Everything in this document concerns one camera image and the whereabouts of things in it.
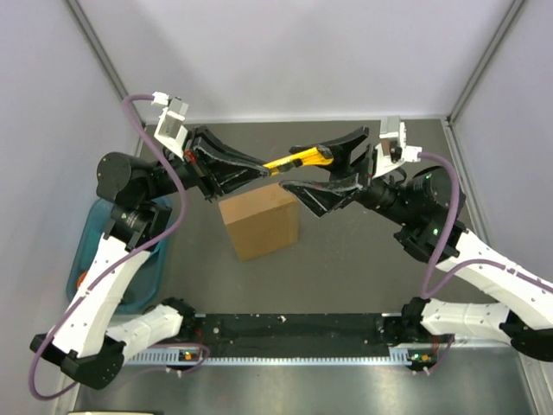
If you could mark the grey cable duct rail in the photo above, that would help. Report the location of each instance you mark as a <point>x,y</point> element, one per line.
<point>174,357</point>

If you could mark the brown cardboard express box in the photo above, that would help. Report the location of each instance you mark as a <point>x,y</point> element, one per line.
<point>261,221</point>

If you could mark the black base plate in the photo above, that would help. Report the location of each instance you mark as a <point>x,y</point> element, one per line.
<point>300,335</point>

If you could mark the teal plastic bin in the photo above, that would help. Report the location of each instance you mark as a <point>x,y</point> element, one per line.
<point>146,283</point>

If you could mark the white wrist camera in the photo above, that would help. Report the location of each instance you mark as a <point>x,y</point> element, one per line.
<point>170,130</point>
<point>392,149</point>

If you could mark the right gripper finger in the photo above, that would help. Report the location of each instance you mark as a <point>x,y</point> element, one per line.
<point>341,149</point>
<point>322,198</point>

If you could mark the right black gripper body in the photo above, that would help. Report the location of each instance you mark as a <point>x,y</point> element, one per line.
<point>373,185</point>

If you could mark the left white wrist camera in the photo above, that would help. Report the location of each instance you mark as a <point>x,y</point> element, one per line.
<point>170,130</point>

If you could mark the yellow utility knife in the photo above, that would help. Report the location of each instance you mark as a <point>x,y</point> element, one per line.
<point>314,156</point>

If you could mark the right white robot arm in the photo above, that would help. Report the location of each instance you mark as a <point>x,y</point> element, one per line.
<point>421,193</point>

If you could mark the orange cup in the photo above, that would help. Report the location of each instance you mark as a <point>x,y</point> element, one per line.
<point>81,278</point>

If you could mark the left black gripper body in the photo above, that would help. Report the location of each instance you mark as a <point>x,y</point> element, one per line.
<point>193,162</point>

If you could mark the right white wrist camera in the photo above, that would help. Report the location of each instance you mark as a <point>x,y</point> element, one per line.
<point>392,149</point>

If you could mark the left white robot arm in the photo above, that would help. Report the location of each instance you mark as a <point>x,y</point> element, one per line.
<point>148,204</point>

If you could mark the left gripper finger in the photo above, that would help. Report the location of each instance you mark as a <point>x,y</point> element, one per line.
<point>209,147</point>
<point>224,178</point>

